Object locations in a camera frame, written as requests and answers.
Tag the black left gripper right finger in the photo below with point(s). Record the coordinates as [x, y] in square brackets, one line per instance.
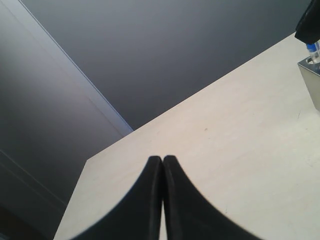
[188, 215]

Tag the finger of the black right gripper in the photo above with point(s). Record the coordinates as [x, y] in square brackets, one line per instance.
[308, 27]

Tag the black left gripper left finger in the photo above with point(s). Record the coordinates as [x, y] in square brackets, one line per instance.
[138, 214]

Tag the blue-capped tube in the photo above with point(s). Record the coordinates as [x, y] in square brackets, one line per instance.
[314, 52]

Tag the steel test tube rack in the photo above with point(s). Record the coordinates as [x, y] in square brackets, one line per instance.
[310, 73]

